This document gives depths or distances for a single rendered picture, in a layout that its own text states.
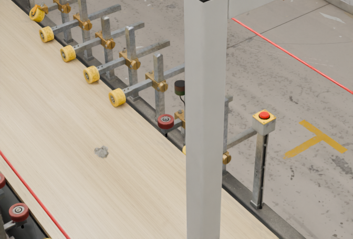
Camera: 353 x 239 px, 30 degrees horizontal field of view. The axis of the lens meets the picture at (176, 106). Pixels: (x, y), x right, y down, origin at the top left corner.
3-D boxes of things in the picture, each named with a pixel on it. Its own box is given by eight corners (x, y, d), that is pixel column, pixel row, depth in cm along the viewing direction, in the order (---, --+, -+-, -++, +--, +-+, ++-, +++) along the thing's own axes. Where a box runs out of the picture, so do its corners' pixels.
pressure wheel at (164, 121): (168, 128, 329) (167, 111, 322) (177, 137, 324) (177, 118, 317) (155, 135, 326) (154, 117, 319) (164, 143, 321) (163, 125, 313)
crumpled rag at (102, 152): (92, 147, 304) (92, 143, 302) (107, 145, 305) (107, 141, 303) (95, 159, 297) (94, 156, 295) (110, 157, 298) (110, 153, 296)
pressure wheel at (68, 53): (70, 42, 357) (76, 54, 356) (67, 49, 364) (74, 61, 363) (60, 45, 355) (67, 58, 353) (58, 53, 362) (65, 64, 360)
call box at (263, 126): (263, 123, 277) (265, 108, 273) (274, 131, 273) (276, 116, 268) (251, 129, 274) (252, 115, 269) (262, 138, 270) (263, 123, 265)
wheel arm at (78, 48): (141, 24, 383) (141, 19, 381) (145, 27, 381) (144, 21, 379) (65, 53, 360) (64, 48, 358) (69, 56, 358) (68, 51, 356)
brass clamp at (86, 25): (82, 19, 391) (81, 11, 388) (93, 28, 382) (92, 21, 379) (72, 22, 388) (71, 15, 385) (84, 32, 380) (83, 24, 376)
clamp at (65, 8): (61, 2, 407) (60, -4, 404) (72, 11, 398) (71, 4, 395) (52, 6, 404) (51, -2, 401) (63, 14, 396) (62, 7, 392)
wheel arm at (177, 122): (228, 99, 344) (229, 92, 341) (232, 102, 341) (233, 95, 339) (161, 132, 324) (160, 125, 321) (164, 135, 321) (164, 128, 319)
